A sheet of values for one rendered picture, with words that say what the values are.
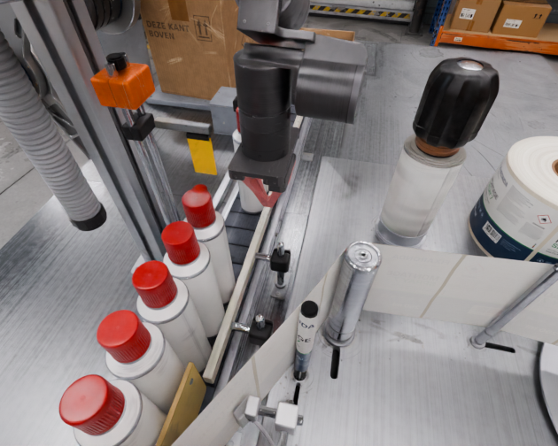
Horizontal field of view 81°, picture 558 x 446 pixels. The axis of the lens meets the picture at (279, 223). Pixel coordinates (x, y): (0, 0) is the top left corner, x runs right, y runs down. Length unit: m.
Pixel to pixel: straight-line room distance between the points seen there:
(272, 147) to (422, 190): 0.24
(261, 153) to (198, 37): 0.67
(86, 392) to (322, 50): 0.33
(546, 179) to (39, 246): 0.88
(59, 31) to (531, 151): 0.65
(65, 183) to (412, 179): 0.42
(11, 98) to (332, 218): 0.49
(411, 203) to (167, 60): 0.81
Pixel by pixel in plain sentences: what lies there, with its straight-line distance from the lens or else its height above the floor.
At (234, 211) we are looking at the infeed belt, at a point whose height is 0.88.
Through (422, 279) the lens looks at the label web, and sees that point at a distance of 0.42.
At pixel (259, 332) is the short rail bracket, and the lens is 0.46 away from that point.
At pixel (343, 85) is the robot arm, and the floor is 1.20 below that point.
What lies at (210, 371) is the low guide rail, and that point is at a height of 0.92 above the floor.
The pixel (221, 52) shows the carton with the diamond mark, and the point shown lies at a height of 0.99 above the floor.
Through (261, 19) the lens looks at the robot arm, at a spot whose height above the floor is 1.25.
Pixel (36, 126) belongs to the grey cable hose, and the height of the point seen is 1.20.
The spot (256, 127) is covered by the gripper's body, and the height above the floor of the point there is 1.15.
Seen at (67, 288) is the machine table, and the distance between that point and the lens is 0.70.
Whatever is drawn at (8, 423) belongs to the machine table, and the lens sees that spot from 0.63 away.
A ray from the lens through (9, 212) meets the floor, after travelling 2.40.
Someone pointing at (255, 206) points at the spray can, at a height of 0.90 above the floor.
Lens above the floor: 1.34
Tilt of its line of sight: 48 degrees down
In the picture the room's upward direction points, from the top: straight up
